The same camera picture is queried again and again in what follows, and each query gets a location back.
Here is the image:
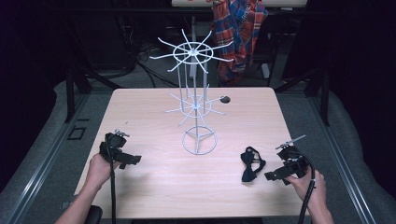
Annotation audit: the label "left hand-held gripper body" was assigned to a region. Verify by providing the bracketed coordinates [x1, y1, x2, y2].
[98, 128, 131, 163]

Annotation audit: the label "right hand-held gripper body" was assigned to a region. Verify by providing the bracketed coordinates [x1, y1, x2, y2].
[275, 133, 313, 181]

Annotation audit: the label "black bow tie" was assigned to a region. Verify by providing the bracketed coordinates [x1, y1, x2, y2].
[239, 146, 267, 184]

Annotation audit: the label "white wire display rack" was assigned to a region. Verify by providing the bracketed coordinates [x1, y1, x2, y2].
[148, 28, 235, 156]

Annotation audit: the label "person's right hand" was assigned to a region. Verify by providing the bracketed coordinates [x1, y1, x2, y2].
[284, 169, 328, 207]

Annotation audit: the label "person's left hand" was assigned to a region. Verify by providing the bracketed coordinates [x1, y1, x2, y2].
[85, 152, 121, 191]

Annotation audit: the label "black chair armrest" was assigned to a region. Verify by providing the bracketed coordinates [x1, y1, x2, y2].
[83, 204, 104, 224]

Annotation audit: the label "red blue plaid cloth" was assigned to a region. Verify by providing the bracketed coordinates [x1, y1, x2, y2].
[210, 0, 270, 87]

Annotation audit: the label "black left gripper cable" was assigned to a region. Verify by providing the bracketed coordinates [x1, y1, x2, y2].
[105, 133, 118, 224]

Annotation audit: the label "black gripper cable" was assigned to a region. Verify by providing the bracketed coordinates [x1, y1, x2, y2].
[297, 153, 318, 224]
[105, 133, 118, 224]

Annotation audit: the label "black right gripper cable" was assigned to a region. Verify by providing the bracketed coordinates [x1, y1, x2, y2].
[297, 153, 318, 224]

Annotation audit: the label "black metal frame post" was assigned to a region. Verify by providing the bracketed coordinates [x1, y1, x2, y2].
[63, 66, 78, 124]
[319, 69, 332, 127]

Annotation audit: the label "black floor cables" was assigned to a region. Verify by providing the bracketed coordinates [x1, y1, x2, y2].
[135, 43, 180, 89]

